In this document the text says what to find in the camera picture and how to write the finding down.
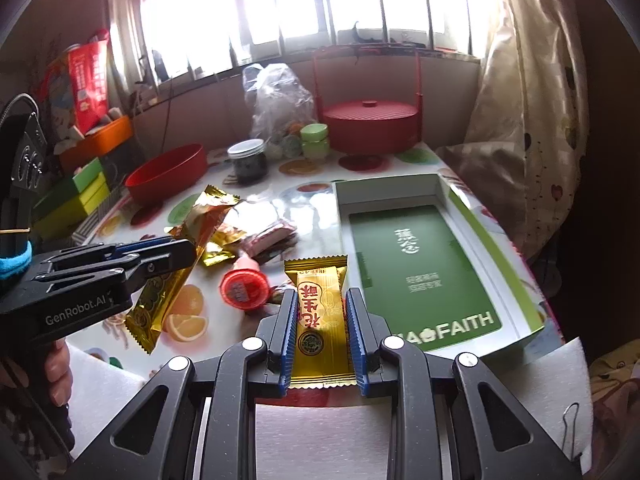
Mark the gold peanut crisp snack bar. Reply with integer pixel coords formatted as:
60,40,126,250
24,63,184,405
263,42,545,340
284,255,356,389

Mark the long gold rice bar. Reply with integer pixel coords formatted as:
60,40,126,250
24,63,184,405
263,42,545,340
125,185,241,354

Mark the red lid pink jelly cup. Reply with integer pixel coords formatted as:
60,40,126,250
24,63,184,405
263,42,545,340
219,255,270,311

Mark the small gold candy packet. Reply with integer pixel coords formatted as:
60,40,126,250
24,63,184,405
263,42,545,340
201,223,246,268

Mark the green white cardboard box tray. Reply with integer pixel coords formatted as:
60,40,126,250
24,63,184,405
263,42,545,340
334,174,544,359

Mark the pink white snack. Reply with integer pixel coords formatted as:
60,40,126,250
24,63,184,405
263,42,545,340
240,219,296,258

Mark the person's left hand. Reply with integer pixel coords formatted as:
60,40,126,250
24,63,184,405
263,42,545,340
0,338,74,408

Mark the yellow-green box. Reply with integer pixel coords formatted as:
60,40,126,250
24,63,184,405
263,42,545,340
32,171,110,240

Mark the green box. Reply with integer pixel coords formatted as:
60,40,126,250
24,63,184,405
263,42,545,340
32,157,103,218

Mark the red oval bowl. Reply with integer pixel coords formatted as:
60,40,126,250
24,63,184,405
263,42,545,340
125,143,208,206

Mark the orange box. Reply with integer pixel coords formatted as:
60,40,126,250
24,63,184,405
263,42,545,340
58,116,134,174

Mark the dark jar white lid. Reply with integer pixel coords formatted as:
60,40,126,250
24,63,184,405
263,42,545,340
227,139,268,184

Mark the red snack bag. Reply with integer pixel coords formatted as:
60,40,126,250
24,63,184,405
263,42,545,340
67,28,110,134

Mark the green lidded small jar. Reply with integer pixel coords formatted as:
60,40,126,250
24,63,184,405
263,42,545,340
300,122,330,160

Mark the clear plastic bag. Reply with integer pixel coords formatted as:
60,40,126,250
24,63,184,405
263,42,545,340
242,63,317,143

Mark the patterned beige curtain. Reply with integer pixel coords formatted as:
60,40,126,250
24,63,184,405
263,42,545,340
436,0,589,258

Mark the red basket with handle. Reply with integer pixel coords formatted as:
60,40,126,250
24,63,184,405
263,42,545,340
311,42,423,156

